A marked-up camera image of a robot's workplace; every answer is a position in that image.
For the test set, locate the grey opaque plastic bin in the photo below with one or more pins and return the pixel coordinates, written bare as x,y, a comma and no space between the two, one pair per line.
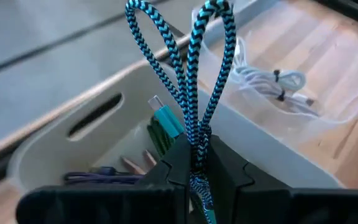
135,93

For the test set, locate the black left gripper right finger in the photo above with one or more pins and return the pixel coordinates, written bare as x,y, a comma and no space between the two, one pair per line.
228,174

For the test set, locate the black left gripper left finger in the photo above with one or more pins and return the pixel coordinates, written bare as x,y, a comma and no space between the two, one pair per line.
176,168

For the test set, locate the clear plastic bin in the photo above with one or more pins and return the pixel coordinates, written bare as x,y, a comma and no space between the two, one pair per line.
337,62

